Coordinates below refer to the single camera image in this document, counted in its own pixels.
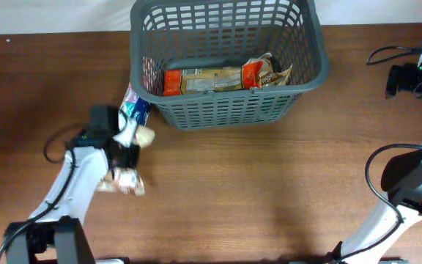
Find snack bag beige brown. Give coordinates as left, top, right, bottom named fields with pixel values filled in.
left=96, top=125, right=155, bottom=197
left=242, top=53, right=292, bottom=89

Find grey plastic shopping basket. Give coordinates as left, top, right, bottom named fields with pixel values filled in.
left=130, top=0, right=330, bottom=130

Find long pasta package red ends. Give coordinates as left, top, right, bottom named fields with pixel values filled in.
left=163, top=61, right=264, bottom=96

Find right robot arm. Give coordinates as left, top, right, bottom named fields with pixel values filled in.
left=326, top=46, right=422, bottom=263

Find tissue pack multipack box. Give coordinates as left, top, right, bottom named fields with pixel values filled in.
left=119, top=83, right=151, bottom=126

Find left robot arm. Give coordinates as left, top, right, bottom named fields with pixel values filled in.
left=0, top=106, right=142, bottom=263

